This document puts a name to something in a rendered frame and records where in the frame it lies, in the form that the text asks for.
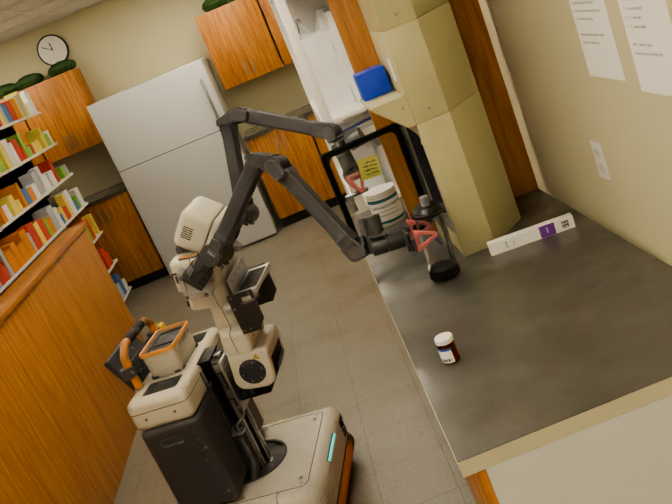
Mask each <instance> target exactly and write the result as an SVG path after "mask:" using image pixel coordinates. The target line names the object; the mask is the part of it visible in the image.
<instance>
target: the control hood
mask: <svg viewBox="0 0 672 504"><path fill-rule="evenodd" d="M359 101H360V102H361V103H362V104H363V105H364V106H365V107H367V108H368V109H369V110H370V111H372V112H373V113H375V114H377V115H380V116H382V117H384V118H387V119H389V120H391V121H394V122H396V123H398V124H401V125H403V126H405V127H408V128H411V127H413V126H415V124H416V122H415V119H414V117H413V114H412V111H411V108H410V106H409V103H408V100H407V97H406V96H405V95H403V94H401V93H399V92H397V91H395V90H393V89H392V91H391V92H388V93H386V94H383V95H381V96H379V97H376V98H374V99H371V100H369V101H367V102H365V101H364V100H362V99H360V100H359Z"/></svg>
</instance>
